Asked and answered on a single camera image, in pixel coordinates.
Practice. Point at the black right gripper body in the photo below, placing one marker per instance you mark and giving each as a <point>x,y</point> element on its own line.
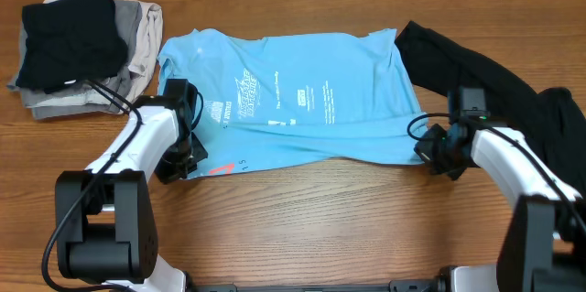
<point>440,154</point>

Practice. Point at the light blue printed t-shirt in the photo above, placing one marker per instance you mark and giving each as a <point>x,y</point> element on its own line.
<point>280,102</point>

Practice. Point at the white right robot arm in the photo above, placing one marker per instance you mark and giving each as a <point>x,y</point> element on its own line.
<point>544,247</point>

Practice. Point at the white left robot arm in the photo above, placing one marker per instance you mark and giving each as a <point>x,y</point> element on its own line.
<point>106,235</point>

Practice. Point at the black crumpled garment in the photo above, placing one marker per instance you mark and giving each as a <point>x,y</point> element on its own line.
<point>553,124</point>

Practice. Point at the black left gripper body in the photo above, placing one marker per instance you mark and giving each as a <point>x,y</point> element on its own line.
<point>180,158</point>

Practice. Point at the black folded garment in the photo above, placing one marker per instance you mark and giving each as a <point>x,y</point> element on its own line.
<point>70,40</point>

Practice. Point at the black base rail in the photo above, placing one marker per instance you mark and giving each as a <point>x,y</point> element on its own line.
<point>316,287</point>

